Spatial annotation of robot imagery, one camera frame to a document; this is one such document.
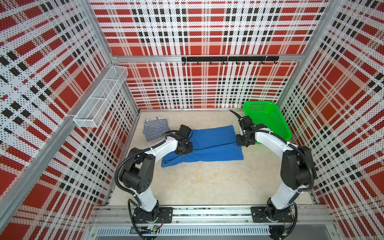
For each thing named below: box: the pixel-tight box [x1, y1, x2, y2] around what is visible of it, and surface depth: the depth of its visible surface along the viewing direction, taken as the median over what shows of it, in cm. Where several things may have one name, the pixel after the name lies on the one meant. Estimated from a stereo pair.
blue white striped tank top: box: [142, 116, 170, 142], surface depth 110 cm
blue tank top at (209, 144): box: [161, 125, 244, 168], surface depth 95 cm
